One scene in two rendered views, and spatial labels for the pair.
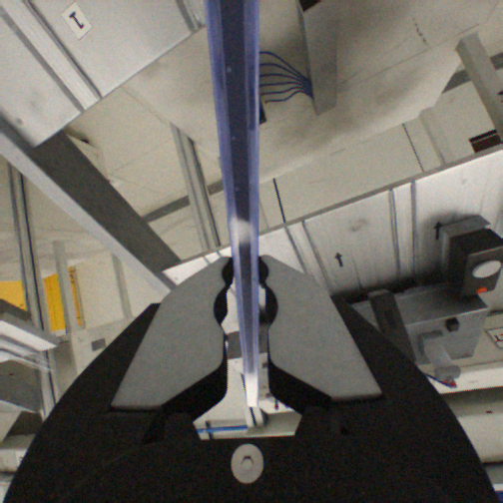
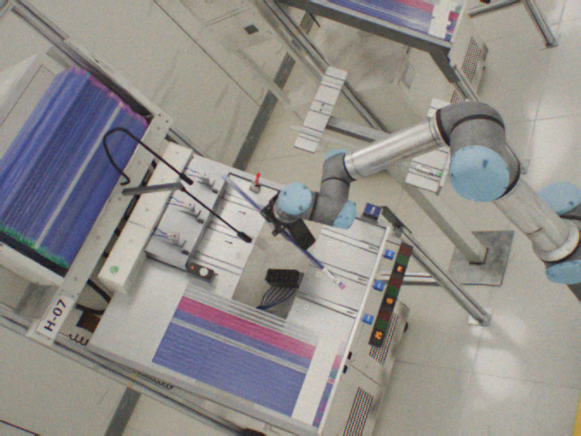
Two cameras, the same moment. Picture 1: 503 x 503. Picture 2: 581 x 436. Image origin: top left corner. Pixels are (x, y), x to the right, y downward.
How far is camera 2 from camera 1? 1.73 m
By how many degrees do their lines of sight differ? 30
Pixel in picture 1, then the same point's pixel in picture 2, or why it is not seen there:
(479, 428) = (111, 224)
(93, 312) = not seen: outside the picture
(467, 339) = (164, 253)
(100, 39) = (325, 243)
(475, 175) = (228, 289)
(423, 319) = (194, 246)
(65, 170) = not seen: hidden behind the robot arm
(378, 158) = (73, 395)
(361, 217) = (240, 258)
